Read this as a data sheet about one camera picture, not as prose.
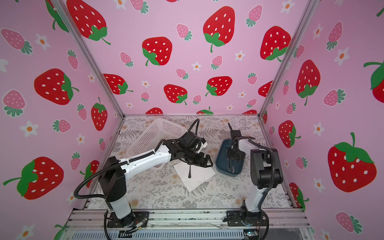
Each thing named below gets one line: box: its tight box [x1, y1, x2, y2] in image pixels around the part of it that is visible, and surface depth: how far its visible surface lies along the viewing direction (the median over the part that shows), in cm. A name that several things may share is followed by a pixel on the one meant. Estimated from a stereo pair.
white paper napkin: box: [173, 161, 216, 193], surface depth 90 cm
